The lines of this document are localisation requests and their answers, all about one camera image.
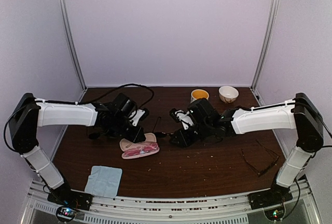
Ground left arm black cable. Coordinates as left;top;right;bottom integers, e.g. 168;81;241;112
3;83;155;152

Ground front aluminium rail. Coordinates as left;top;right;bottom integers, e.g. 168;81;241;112
20;179;322;223

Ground thin black frame glasses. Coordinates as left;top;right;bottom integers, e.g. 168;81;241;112
87;129;114;140

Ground right aluminium frame post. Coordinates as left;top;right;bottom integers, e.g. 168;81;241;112
251;0;280;91

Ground white ceramic bowl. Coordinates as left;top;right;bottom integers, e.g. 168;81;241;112
218;86;239;104

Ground aluminium frame post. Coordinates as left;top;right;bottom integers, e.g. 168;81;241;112
58;0;87;91
251;0;280;91

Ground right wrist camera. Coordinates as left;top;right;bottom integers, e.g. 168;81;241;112
169;108;194;130

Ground left blue cleaning cloth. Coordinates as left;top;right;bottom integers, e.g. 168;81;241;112
84;165;122;198

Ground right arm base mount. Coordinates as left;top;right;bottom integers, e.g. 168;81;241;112
248;187;293;222

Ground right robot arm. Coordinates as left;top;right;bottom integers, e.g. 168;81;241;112
170;93;324;204

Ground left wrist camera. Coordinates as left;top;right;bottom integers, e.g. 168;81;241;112
129;108;149;126

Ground left aluminium frame post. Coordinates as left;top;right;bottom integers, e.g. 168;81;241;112
58;0;87;91

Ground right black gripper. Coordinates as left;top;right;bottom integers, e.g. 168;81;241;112
169;120;213;148

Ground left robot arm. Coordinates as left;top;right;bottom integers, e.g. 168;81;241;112
3;93;149;205

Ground pink frame glasses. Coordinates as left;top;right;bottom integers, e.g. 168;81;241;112
121;142;159;159

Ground pink glasses case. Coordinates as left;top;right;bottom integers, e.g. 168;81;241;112
119;133;160;160

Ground patterned mug yellow inside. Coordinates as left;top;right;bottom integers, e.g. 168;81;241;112
190;89;210;103

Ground tortoise frame glasses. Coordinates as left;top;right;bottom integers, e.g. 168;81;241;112
241;140;280;177

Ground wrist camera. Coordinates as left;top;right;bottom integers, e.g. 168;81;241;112
169;108;194;130
129;108;149;126

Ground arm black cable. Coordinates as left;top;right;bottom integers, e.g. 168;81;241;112
250;99;332;209
3;83;155;152

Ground black sunglasses dark lenses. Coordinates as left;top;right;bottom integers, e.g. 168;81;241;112
152;116;173;138

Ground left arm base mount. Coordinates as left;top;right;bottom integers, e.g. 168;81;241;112
47;189;93;223

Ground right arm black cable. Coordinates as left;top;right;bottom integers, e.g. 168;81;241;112
250;99;332;209

